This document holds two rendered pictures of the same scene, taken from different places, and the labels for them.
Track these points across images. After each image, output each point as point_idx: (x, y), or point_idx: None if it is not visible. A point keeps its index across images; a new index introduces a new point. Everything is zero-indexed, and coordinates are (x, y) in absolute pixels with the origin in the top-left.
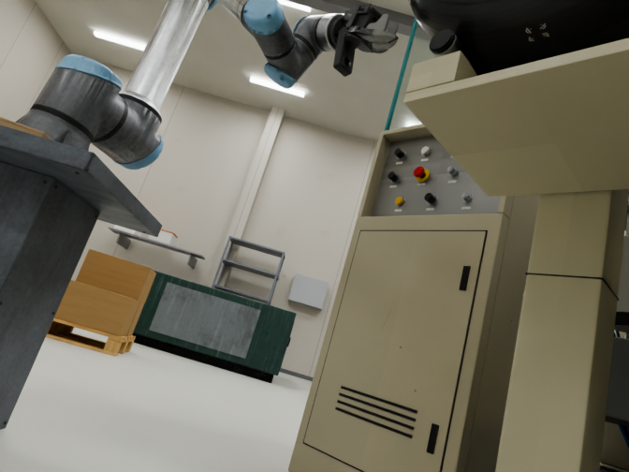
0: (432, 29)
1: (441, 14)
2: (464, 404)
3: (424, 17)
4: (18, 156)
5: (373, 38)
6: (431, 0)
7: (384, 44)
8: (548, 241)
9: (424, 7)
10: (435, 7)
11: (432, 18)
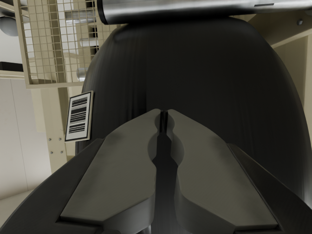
0: (113, 40)
1: (102, 44)
2: None
3: (101, 53)
4: None
5: (129, 142)
6: (93, 61)
7: (176, 126)
8: None
9: (96, 61)
10: (97, 53)
11: (103, 46)
